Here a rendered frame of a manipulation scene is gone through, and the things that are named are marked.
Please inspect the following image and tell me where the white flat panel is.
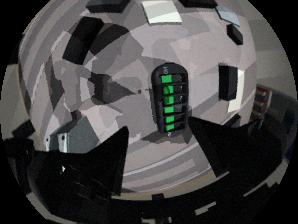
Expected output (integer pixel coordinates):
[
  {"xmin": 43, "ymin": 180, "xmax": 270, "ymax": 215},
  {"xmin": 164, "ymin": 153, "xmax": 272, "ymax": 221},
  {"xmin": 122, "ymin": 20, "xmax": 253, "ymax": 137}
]
[{"xmin": 226, "ymin": 69, "xmax": 245, "ymax": 112}]

